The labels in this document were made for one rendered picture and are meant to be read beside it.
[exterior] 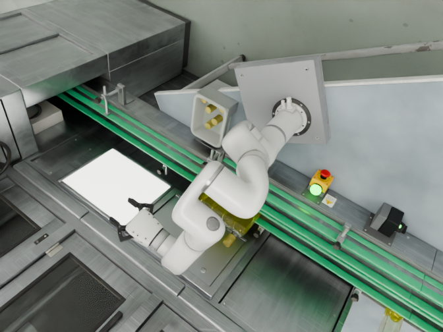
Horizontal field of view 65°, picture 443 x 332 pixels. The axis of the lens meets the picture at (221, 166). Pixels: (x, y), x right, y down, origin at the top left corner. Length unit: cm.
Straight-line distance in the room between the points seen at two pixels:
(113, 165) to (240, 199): 109
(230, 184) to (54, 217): 105
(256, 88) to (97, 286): 98
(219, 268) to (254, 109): 67
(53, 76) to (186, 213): 117
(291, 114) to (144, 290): 88
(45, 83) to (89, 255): 82
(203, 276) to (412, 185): 86
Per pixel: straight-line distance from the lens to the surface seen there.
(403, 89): 126
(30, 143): 196
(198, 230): 89
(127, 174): 179
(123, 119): 185
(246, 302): 150
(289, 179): 149
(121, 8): 257
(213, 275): 148
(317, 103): 129
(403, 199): 147
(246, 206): 85
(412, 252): 150
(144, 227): 122
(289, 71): 129
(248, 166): 90
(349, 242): 141
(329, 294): 163
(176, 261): 105
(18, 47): 214
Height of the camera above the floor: 190
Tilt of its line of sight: 40 degrees down
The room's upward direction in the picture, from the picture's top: 132 degrees counter-clockwise
